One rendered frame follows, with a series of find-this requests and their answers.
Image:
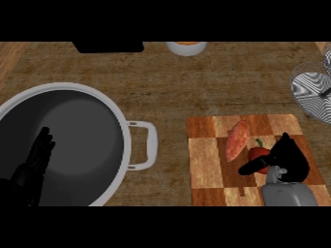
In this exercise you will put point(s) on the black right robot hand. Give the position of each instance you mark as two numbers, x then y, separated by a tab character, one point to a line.
287	158

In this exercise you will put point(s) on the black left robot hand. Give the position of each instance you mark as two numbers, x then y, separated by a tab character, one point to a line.
27	174

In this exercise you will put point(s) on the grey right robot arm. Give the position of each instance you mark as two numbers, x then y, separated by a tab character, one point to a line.
287	193

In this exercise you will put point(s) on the red bell pepper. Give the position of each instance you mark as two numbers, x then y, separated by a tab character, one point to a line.
257	154

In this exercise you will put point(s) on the checkered wooden cutting board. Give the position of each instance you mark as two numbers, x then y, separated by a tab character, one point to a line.
210	155

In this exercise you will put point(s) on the large white pot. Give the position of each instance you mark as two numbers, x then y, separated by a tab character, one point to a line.
54	145

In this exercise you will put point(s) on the orange sweet potato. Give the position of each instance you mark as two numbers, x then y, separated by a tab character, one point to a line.
237	140

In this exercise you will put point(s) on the white cup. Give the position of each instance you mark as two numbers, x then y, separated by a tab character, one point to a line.
185	48

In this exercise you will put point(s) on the black appliance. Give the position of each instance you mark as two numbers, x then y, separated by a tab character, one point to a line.
109	46

